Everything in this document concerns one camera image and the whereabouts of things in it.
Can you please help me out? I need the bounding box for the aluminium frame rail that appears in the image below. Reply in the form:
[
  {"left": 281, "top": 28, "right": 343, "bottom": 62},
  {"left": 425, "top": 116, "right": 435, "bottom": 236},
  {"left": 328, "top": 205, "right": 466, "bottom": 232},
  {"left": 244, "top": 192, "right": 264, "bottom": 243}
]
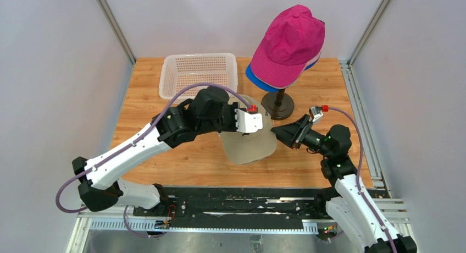
[{"left": 71, "top": 192, "right": 412, "bottom": 241}]

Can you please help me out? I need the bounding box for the white plastic basket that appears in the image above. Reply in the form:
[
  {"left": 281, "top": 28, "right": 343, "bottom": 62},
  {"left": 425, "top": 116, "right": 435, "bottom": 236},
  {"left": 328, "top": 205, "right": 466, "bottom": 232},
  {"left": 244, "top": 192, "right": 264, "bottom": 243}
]
[{"left": 159, "top": 53, "right": 238, "bottom": 100}]

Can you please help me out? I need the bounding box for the blue baseball cap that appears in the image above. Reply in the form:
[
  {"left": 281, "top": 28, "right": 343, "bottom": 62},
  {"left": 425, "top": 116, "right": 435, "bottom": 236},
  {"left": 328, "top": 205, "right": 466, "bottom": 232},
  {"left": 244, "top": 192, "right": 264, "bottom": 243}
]
[{"left": 245, "top": 57, "right": 320, "bottom": 92}]

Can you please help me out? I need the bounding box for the light pink baseball cap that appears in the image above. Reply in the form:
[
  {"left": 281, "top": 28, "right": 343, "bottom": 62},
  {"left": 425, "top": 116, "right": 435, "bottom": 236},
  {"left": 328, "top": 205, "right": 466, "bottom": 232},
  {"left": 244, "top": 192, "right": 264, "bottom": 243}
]
[{"left": 251, "top": 52, "right": 323, "bottom": 90}]

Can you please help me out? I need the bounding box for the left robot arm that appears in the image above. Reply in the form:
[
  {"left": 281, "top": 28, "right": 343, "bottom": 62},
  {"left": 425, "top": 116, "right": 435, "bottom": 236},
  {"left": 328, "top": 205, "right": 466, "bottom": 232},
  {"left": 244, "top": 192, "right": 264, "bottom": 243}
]
[{"left": 72, "top": 85, "right": 250, "bottom": 216}]

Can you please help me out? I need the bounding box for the khaki baseball cap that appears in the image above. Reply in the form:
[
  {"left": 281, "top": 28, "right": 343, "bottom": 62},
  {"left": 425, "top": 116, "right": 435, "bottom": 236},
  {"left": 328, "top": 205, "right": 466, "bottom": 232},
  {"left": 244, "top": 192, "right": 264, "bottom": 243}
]
[{"left": 219, "top": 95, "right": 277, "bottom": 165}]

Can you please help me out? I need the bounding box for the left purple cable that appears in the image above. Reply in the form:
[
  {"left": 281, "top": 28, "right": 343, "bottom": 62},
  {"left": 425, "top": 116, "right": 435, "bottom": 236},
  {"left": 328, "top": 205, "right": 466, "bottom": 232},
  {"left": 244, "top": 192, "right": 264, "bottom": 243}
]
[{"left": 55, "top": 82, "right": 256, "bottom": 239}]

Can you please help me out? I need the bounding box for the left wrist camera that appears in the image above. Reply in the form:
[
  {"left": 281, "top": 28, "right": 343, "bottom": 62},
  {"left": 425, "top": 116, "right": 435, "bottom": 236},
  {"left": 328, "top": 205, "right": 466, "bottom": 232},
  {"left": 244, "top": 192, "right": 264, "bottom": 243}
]
[{"left": 235, "top": 104, "right": 263, "bottom": 134}]

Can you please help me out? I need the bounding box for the dark wooden mannequin stand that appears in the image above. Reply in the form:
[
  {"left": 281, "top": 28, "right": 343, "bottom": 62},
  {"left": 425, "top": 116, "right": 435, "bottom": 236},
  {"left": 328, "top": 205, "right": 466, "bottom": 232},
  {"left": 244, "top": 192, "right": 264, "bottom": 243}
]
[{"left": 261, "top": 89, "right": 295, "bottom": 120}]

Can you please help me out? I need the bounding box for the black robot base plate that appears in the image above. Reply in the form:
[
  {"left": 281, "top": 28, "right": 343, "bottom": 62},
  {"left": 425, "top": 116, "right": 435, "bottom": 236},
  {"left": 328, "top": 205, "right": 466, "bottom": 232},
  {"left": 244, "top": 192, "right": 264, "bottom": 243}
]
[{"left": 132, "top": 186, "right": 328, "bottom": 217}]

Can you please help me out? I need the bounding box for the magenta baseball cap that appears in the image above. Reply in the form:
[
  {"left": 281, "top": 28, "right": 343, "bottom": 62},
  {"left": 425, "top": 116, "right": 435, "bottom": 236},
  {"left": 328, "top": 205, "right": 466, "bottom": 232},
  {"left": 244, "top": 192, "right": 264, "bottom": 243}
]
[{"left": 253, "top": 4, "right": 325, "bottom": 65}]

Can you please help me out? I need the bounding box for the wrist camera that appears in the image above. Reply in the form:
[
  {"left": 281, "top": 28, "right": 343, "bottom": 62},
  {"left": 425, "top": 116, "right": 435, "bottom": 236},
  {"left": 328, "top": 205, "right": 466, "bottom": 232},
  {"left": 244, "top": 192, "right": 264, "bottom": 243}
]
[
  {"left": 235, "top": 104, "right": 263, "bottom": 134},
  {"left": 309, "top": 105, "right": 329, "bottom": 124}
]

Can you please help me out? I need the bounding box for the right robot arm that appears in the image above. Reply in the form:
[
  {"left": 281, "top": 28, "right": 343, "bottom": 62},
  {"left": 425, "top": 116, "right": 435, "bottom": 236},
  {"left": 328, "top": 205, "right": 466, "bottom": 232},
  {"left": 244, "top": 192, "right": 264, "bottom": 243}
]
[{"left": 272, "top": 114, "right": 418, "bottom": 252}]

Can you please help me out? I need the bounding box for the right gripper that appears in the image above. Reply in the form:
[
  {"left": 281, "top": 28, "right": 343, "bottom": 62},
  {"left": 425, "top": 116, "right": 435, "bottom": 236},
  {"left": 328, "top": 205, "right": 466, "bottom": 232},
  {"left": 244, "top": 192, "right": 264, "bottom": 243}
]
[{"left": 271, "top": 114, "right": 332, "bottom": 158}]

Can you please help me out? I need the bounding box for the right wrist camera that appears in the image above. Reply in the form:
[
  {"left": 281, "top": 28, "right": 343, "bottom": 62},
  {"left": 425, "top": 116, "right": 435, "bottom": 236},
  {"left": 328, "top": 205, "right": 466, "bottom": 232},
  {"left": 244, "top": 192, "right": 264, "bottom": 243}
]
[{"left": 309, "top": 105, "right": 329, "bottom": 124}]

